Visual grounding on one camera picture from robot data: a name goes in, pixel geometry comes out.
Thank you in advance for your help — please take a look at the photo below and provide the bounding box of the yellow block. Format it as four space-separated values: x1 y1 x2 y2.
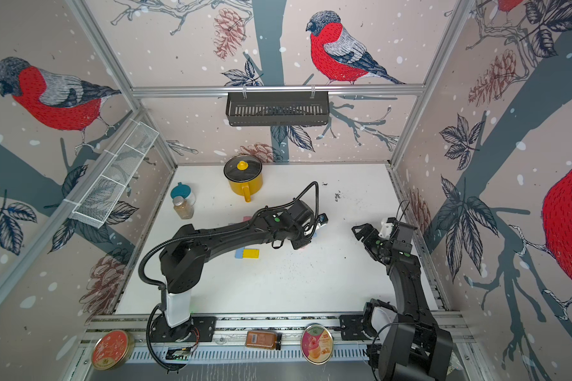
242 249 260 259

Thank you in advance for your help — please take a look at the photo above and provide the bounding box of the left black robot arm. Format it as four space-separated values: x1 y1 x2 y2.
138 181 321 344

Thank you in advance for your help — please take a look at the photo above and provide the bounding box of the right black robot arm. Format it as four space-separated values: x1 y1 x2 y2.
352 217 453 380

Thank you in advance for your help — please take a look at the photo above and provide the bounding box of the glass lid yellow knob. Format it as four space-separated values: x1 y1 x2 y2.
223 155 263 183

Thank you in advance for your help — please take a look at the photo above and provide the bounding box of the black hanging shelf basket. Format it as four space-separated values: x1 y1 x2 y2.
226 91 330 127

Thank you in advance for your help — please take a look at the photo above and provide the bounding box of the brown spice jar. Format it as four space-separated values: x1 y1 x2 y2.
173 196 194 220

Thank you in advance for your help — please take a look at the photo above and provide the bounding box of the pink round cup lid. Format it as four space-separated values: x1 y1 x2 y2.
300 324 334 365

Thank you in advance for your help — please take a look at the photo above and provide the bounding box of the brown packet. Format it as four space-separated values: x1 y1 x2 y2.
245 330 282 350

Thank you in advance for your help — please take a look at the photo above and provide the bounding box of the teal lid jar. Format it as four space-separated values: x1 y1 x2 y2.
170 183 196 205

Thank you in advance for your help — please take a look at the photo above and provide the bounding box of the red round tin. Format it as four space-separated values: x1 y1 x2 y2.
92 330 134 371

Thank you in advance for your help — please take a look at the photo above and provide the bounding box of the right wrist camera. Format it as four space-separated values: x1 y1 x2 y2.
378 217 397 239

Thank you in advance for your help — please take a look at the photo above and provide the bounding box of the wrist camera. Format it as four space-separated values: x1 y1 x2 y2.
316 214 328 229
378 217 397 239

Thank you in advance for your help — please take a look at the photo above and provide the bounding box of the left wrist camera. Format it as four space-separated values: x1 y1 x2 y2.
316 214 328 229

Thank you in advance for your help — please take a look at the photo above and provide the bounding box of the yellow pot with handle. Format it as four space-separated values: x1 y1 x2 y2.
229 174 263 203

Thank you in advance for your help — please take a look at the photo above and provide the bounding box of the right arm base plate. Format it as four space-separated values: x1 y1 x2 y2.
338 314 377 341

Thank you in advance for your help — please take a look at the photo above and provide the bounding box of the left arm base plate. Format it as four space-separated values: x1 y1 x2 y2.
147 314 217 344

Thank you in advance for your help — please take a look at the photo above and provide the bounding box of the white wire basket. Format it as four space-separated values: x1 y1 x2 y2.
70 122 159 229

